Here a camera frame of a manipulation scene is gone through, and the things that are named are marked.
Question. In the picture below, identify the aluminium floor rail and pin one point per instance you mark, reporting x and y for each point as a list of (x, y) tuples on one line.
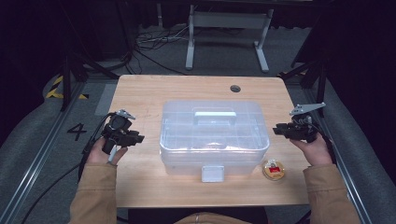
[(348, 174), (34, 168)]

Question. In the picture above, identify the person's left hand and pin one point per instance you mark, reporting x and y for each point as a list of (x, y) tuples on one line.
[(98, 157)]

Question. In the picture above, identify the yellow black hazard tape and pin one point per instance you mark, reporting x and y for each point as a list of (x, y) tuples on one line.
[(53, 92)]

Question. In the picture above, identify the round gold tin red label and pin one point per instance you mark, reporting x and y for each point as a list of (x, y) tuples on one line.
[(273, 170)]

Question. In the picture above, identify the black tripod stand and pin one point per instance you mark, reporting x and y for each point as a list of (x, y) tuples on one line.
[(66, 81), (320, 81)]

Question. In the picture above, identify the grey metal table frame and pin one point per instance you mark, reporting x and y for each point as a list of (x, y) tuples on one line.
[(229, 20)]

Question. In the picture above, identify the clear plastic storage box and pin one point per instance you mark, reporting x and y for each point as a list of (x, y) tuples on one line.
[(214, 140)]

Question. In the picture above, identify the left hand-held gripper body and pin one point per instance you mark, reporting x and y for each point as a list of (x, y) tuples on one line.
[(116, 127)]

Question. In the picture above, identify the person's right hand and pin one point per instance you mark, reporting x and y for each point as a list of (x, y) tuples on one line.
[(317, 154)]

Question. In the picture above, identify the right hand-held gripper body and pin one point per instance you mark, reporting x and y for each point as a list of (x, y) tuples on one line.
[(303, 130)]

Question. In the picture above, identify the person's tan jacket front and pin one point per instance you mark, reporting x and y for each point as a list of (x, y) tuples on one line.
[(211, 218)]

